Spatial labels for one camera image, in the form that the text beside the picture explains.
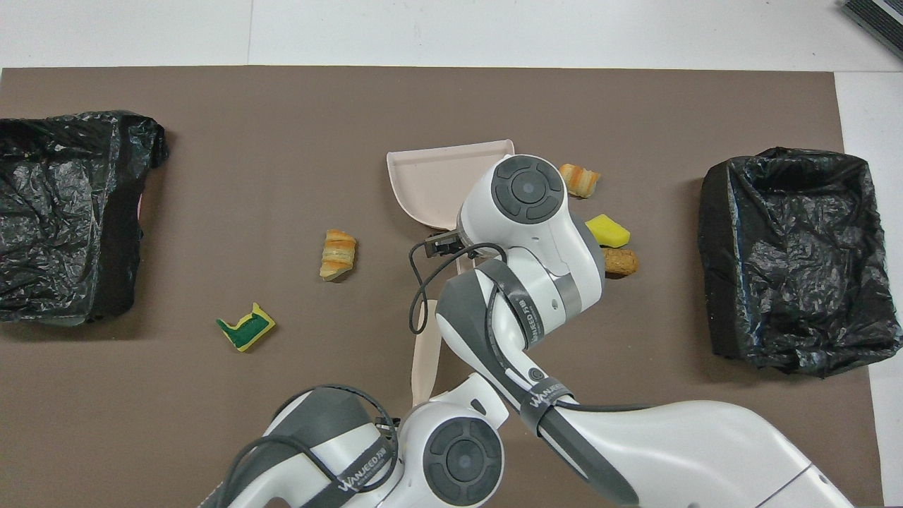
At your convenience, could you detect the small brown bread roll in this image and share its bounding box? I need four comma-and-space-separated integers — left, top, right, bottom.
602, 247, 639, 277

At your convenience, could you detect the striped croissant piece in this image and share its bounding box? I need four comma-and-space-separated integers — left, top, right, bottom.
559, 164, 600, 199
319, 229, 358, 282

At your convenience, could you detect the brown table mat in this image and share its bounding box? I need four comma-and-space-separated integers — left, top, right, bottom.
0, 66, 884, 508

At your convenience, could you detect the beige plastic dustpan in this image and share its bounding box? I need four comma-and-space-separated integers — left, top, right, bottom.
387, 140, 516, 276

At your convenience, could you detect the yellow sponge chunk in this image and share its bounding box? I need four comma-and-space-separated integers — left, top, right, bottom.
586, 214, 631, 249

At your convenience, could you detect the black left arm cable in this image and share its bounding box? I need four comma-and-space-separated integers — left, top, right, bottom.
226, 385, 399, 508

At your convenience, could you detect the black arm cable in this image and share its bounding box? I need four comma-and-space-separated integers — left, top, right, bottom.
226, 385, 399, 508
408, 240, 650, 417

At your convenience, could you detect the green and yellow sponge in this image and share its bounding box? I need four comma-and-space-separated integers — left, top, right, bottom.
216, 303, 277, 352

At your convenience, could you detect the beige scraper handle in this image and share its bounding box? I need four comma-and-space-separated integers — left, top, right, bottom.
411, 300, 442, 410

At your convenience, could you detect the dark grey ribbed object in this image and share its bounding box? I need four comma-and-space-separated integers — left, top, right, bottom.
841, 0, 903, 61

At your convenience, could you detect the black bag lined bin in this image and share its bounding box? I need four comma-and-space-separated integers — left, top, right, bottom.
698, 146, 903, 380
0, 109, 170, 327

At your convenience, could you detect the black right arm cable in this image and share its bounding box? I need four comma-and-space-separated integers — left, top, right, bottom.
408, 240, 650, 417

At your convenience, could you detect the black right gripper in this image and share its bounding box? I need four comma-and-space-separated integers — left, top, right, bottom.
425, 230, 464, 260

